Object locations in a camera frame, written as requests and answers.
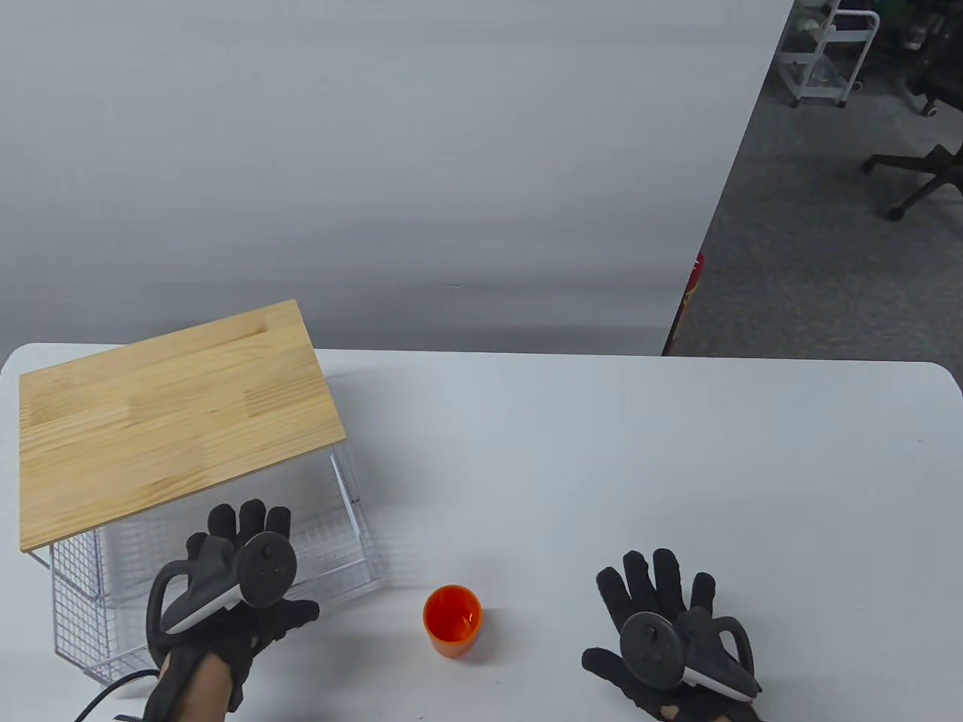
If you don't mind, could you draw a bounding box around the person's right hand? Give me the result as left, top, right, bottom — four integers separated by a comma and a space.
581, 549, 764, 722

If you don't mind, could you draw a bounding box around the person's left hand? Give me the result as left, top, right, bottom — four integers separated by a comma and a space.
143, 500, 320, 714

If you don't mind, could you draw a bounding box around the white mesh sliding drawer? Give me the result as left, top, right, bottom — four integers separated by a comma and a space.
49, 451, 386, 685

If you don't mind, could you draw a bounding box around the orange cup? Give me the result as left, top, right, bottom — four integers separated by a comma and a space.
423, 584, 483, 660

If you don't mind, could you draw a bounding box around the person's left forearm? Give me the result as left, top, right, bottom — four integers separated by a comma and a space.
162, 651, 232, 722

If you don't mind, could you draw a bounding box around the black white left controller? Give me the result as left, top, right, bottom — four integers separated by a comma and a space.
147, 532, 298, 659

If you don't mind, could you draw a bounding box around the black white controller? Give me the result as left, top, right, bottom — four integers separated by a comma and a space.
618, 611, 761, 704
147, 532, 298, 659

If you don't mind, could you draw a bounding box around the black white right controller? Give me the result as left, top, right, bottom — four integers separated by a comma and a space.
618, 611, 761, 704

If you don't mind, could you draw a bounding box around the red fire extinguisher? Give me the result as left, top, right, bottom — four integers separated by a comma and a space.
681, 252, 706, 324

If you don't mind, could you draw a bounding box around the black office chair base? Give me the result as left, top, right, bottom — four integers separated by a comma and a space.
861, 143, 963, 222

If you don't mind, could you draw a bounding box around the white utility cart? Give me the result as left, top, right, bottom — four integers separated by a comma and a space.
777, 0, 881, 109

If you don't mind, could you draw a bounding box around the black office chair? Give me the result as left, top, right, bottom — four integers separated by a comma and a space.
899, 11, 963, 118

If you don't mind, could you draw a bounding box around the black cable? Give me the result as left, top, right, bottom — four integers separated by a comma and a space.
74, 668, 163, 722

